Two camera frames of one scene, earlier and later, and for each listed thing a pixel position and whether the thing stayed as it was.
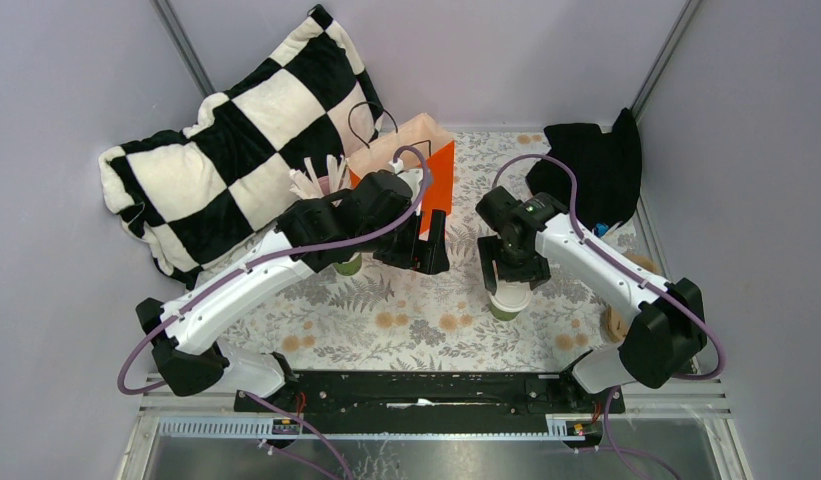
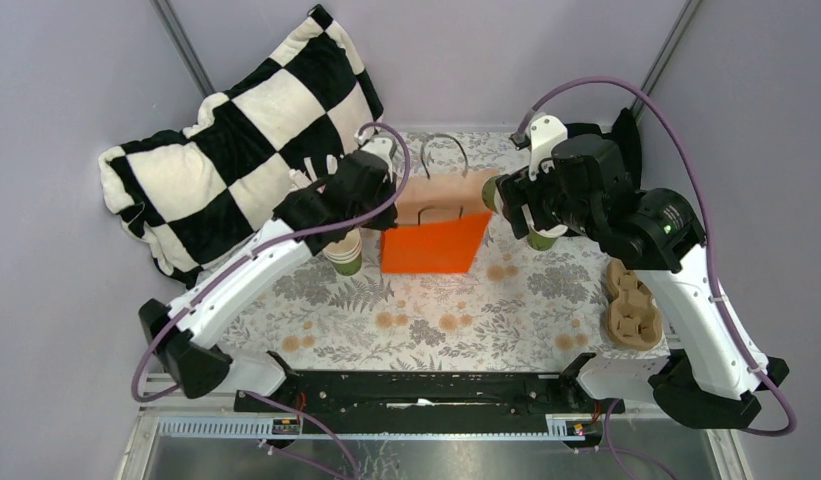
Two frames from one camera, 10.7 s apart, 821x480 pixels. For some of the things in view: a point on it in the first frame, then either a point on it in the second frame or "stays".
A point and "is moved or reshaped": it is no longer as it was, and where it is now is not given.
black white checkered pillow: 195,195 stays
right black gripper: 537,269 to 520,187
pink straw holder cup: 304,184 stays
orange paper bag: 421,144 is moved or reshaped
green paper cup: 508,299 is moved or reshaped
